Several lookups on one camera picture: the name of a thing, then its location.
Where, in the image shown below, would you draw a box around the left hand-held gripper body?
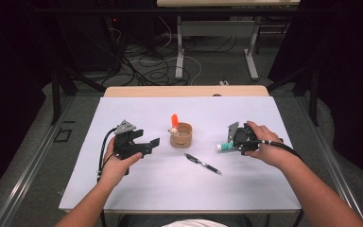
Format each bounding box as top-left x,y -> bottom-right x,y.
112,119 -> 146,160

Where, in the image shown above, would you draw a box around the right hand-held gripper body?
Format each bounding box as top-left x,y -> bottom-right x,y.
227,121 -> 260,149

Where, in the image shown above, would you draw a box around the white green glue stick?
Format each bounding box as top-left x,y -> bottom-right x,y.
216,141 -> 236,153

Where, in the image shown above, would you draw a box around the black pen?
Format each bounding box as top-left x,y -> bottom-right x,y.
183,152 -> 223,176

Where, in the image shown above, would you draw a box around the person's right hand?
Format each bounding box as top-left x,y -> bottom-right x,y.
244,120 -> 294,169

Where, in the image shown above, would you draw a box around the person's left hand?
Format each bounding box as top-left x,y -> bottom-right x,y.
98,136 -> 144,190

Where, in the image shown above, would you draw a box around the wooden table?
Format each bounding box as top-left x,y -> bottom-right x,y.
103,84 -> 270,98

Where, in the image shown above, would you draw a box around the person's dark pants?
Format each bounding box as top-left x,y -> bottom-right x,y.
119,214 -> 253,227

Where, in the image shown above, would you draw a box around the black metal stand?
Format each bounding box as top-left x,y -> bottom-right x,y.
266,65 -> 320,127
50,67 -> 107,126

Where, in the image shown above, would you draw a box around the person's white shirt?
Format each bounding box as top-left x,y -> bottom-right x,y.
162,219 -> 228,227

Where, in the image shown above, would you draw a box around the dark equipment cabinet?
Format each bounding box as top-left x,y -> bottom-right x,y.
56,13 -> 124,74

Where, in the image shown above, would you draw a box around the white desk with metal legs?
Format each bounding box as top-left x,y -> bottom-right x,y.
155,0 -> 302,80

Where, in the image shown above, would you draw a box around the dark curtain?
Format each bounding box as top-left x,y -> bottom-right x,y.
0,0 -> 56,197
268,0 -> 363,187

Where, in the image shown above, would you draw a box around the black crossbar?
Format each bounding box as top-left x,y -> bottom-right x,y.
32,7 -> 301,15

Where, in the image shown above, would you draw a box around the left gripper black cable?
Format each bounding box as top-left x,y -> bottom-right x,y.
96,127 -> 117,227

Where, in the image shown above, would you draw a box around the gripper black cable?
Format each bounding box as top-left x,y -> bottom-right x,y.
96,127 -> 117,227
249,138 -> 305,227

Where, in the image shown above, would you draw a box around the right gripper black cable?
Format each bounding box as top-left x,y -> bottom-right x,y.
249,138 -> 305,227

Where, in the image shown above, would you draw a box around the tangle of black floor cables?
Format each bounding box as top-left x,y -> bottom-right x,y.
107,26 -> 238,87

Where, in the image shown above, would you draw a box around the metal floor rail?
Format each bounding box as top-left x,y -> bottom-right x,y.
0,96 -> 77,227
296,96 -> 363,227

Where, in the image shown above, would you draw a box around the long white floor cable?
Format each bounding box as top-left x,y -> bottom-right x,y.
129,56 -> 202,86

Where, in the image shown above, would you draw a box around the short white hanging cable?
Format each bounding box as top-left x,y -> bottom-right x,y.
158,15 -> 174,48

